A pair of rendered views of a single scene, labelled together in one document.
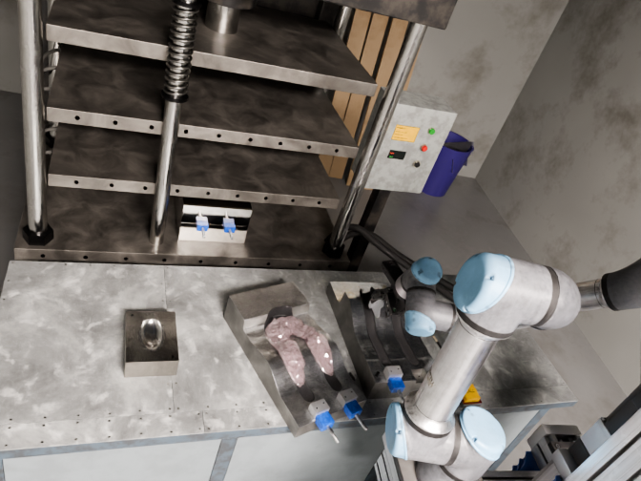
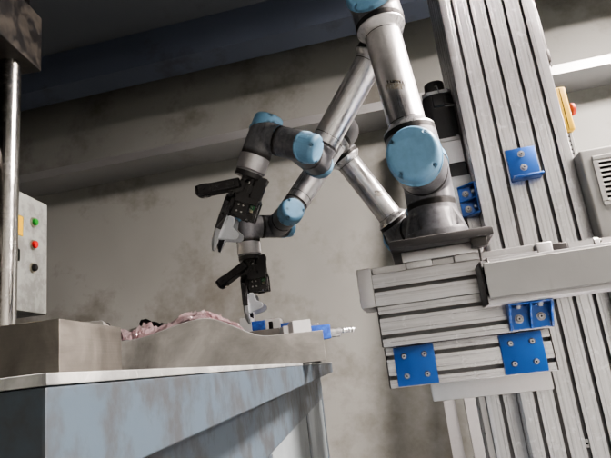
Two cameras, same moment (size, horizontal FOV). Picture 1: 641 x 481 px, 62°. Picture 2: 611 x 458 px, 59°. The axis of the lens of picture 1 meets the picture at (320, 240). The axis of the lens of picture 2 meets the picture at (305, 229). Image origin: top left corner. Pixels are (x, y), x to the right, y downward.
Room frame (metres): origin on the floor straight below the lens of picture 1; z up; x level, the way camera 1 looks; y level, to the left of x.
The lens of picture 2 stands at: (0.43, 0.74, 0.79)
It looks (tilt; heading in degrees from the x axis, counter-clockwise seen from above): 14 degrees up; 301
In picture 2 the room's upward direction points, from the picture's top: 7 degrees counter-clockwise
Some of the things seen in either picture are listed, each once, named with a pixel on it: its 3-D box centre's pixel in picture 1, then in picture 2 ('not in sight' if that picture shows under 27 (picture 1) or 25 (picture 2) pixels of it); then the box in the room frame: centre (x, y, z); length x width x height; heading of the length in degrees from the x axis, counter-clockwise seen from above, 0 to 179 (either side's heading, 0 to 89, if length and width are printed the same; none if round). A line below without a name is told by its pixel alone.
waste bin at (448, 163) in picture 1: (443, 162); not in sight; (4.51, -0.81, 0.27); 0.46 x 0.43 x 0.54; 110
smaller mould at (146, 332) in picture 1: (151, 343); (11, 363); (1.07, 0.39, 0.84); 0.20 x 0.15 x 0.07; 27
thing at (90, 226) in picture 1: (192, 199); not in sight; (1.96, 0.61, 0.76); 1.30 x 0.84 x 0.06; 117
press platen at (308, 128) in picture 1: (207, 91); not in sight; (2.01, 0.64, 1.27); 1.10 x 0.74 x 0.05; 117
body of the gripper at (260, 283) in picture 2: not in sight; (254, 274); (1.44, -0.59, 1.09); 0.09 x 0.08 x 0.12; 27
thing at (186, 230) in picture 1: (208, 190); not in sight; (1.91, 0.53, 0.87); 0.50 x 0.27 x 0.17; 27
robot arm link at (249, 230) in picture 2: not in sight; (247, 226); (1.45, -0.58, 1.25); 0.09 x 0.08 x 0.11; 52
